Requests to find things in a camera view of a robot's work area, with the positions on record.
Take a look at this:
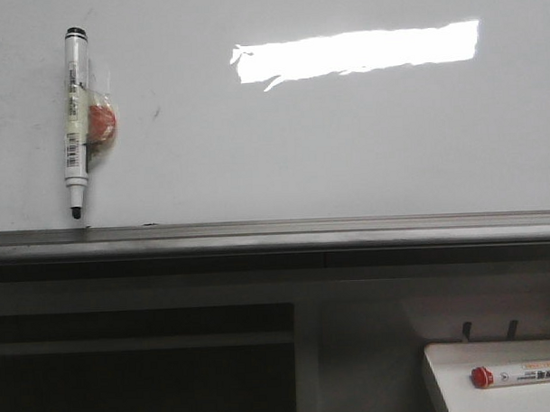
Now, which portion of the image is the white whiteboard marker black tip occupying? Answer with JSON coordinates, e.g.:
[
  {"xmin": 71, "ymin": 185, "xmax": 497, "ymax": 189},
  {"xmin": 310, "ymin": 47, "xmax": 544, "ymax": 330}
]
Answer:
[{"xmin": 64, "ymin": 27, "xmax": 89, "ymax": 220}]

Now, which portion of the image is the white whiteboard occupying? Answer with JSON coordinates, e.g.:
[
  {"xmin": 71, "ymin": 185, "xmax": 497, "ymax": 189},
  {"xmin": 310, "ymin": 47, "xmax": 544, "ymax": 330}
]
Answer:
[{"xmin": 0, "ymin": 0, "xmax": 550, "ymax": 231}]

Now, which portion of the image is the grey aluminium marker tray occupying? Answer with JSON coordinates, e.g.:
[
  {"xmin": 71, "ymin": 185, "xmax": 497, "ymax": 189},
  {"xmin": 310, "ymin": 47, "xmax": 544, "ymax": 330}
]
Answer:
[{"xmin": 0, "ymin": 210, "xmax": 550, "ymax": 264}]

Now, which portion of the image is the red round magnet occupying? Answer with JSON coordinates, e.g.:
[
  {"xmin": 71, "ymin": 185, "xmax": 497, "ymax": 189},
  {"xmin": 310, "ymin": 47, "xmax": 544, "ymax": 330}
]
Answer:
[{"xmin": 88, "ymin": 105, "xmax": 116, "ymax": 144}]

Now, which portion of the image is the white shelf tray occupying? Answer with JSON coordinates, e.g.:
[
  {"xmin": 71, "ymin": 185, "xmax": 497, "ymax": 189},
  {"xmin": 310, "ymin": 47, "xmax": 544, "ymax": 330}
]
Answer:
[{"xmin": 424, "ymin": 340, "xmax": 550, "ymax": 412}]

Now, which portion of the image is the white marker red cap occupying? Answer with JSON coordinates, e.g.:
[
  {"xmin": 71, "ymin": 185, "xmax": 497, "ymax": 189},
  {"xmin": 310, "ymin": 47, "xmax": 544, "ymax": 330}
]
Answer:
[{"xmin": 471, "ymin": 360, "xmax": 550, "ymax": 389}]

